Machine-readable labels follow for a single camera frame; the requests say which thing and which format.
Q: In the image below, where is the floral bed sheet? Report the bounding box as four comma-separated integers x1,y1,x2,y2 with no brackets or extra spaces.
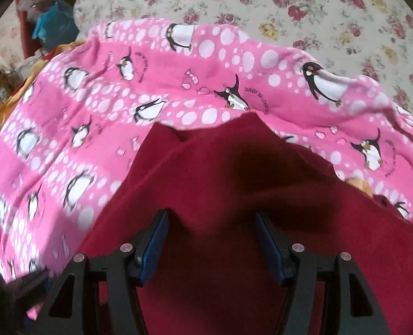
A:
73,0,413,128

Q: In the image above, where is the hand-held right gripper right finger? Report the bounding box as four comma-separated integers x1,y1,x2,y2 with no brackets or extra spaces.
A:
254,212,390,335

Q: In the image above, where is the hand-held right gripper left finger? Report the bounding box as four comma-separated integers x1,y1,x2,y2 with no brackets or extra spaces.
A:
25,209,171,335

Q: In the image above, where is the pink penguin print blanket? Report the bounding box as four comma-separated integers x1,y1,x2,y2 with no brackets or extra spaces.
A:
0,19,413,322

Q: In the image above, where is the blue bag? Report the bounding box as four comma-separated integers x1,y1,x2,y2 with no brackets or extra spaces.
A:
32,0,80,51

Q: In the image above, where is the red cloth item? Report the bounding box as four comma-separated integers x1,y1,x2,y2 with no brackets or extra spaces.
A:
16,2,39,60

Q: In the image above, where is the dark red sweater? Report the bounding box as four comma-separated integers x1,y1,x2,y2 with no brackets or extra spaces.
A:
77,113,413,335

